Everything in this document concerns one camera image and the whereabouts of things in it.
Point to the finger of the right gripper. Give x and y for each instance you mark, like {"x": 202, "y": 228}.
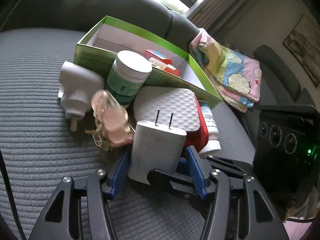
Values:
{"x": 181, "y": 186}
{"x": 182, "y": 167}

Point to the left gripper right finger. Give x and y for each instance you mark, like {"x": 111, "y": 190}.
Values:
{"x": 236, "y": 212}

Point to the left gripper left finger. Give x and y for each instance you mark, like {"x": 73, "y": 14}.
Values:
{"x": 73, "y": 199}

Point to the red plastic scoop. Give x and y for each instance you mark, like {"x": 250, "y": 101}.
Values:
{"x": 200, "y": 137}

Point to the large white pill bottle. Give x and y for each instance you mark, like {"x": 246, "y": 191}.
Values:
{"x": 213, "y": 146}

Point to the white usb charger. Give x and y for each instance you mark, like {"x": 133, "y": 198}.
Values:
{"x": 155, "y": 146}

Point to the white textured pad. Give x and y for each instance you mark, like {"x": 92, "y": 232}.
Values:
{"x": 164, "y": 105}

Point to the transparent pink hair claw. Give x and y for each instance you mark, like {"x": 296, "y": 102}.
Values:
{"x": 111, "y": 121}

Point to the small green-label white bottle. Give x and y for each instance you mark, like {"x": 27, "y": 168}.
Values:
{"x": 128, "y": 73}

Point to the white plug-in device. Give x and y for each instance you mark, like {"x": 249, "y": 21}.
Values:
{"x": 77, "y": 87}

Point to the pink sleeve forearm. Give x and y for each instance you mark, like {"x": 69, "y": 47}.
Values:
{"x": 296, "y": 227}

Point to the colourful folded cloth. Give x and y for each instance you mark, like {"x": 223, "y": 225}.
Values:
{"x": 236, "y": 77}

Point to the striped curtain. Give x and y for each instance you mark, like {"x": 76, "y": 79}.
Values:
{"x": 217, "y": 16}

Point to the black camera box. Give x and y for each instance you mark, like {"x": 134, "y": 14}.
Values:
{"x": 286, "y": 160}

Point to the framed wall picture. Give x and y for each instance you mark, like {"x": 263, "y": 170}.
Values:
{"x": 303, "y": 44}

